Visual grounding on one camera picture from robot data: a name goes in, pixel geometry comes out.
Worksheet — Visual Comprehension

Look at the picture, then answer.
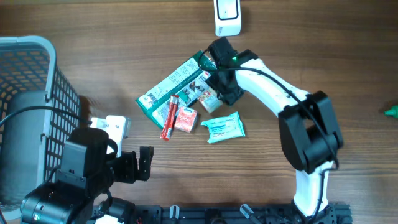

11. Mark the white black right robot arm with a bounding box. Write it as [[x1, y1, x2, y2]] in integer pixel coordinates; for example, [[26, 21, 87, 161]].
[[207, 47, 343, 223]]

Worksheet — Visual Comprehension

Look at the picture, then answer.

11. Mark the grey plastic mesh basket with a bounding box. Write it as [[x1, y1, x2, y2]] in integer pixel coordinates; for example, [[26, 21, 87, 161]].
[[1, 35, 80, 221]]

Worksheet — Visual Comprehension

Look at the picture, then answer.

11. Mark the orange Kleenex tissue pack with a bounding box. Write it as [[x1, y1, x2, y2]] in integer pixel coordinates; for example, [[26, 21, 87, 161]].
[[174, 106, 198, 133]]

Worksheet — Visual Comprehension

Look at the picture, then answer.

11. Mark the black right camera cable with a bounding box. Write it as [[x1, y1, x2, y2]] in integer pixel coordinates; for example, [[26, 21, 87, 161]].
[[197, 49, 340, 224]]

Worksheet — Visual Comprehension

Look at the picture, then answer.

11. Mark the yellow bottle green cap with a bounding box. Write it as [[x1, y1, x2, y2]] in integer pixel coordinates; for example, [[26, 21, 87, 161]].
[[384, 105, 398, 119]]

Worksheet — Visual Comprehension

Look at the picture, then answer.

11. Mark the red stick sachet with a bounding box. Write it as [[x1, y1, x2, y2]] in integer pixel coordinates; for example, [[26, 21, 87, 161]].
[[160, 95, 179, 141]]

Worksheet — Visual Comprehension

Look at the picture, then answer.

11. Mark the green 3M glove package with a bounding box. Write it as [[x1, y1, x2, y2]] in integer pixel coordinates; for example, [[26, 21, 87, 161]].
[[136, 50, 216, 129]]

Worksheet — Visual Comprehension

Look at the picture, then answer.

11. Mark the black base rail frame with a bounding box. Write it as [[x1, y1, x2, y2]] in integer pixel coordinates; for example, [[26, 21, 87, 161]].
[[93, 202, 354, 224]]

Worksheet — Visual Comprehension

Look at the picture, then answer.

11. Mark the teal wet wipes pack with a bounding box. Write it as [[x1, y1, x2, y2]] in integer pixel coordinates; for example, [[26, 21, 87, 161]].
[[200, 112, 246, 144]]

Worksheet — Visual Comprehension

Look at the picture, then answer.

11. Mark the white barcode scanner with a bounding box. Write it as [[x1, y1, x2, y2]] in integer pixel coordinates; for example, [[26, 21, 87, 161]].
[[213, 0, 242, 37]]

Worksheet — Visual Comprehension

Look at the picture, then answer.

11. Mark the black camera cable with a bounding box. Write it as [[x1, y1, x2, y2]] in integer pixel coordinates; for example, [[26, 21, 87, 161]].
[[0, 105, 93, 128], [197, 49, 340, 224]]

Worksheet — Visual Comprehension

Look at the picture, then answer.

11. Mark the white jar green lid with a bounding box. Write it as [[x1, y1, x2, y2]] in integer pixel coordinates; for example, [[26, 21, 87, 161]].
[[197, 88, 223, 113]]

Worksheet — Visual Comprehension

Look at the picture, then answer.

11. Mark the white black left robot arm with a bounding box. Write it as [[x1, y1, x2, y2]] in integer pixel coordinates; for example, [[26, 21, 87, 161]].
[[20, 128, 154, 223]]

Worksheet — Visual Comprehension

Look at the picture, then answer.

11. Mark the black left camera cable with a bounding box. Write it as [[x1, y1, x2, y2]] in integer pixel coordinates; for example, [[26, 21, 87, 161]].
[[0, 105, 93, 128]]

